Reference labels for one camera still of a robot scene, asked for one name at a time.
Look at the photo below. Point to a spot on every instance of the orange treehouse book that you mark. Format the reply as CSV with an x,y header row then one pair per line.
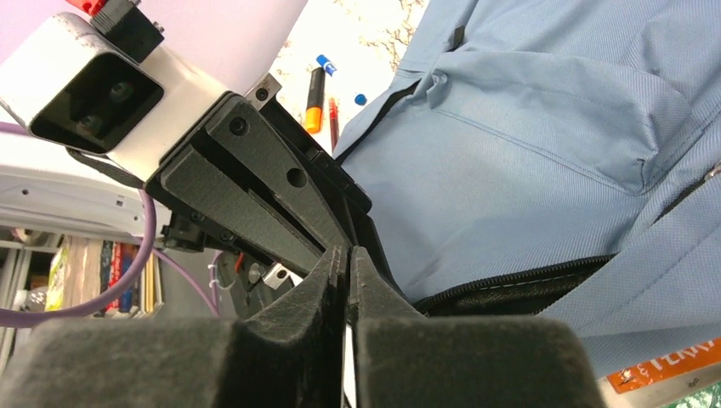
x,y
666,367

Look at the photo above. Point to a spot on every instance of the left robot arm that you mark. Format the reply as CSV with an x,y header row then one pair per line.
x,y
44,188

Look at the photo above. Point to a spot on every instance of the blue student backpack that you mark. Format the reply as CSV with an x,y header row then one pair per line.
x,y
521,135

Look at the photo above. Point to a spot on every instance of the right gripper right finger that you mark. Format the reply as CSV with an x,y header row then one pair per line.
x,y
481,344

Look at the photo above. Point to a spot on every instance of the blue pen cap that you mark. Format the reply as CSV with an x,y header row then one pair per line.
x,y
360,99

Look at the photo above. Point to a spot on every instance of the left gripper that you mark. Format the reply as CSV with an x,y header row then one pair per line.
x,y
238,173

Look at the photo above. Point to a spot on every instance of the blue capped pen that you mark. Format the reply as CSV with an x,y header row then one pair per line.
x,y
326,64

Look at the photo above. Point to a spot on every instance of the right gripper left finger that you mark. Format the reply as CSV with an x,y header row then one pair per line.
x,y
288,355

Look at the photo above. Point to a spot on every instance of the orange black highlighter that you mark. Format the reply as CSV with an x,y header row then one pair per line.
x,y
313,119

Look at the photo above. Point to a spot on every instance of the green treehouse book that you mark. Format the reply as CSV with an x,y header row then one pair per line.
x,y
708,397

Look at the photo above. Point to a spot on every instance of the red pen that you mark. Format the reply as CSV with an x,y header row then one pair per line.
x,y
333,122

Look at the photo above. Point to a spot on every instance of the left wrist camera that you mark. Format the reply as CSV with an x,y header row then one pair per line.
x,y
101,83

